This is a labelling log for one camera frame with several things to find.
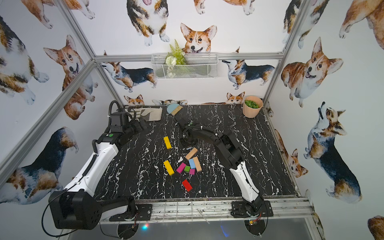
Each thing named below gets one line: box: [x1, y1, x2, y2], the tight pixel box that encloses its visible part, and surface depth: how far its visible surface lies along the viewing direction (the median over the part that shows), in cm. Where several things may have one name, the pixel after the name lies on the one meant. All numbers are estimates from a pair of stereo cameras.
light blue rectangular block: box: [188, 158, 196, 169], surface depth 92 cm
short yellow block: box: [163, 136, 173, 150], surface depth 100 cm
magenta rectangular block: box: [176, 162, 187, 174], surface depth 90 cm
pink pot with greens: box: [242, 95, 264, 119], surface depth 109 cm
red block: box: [182, 179, 193, 192], surface depth 84 cm
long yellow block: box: [163, 160, 175, 176], surface depth 90 cm
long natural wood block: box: [185, 147, 198, 160], surface depth 95 cm
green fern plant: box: [164, 39, 187, 67], surface depth 84 cm
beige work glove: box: [128, 107, 163, 122], surface depth 120 cm
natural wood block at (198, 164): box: [192, 156, 203, 172], surface depth 90 cm
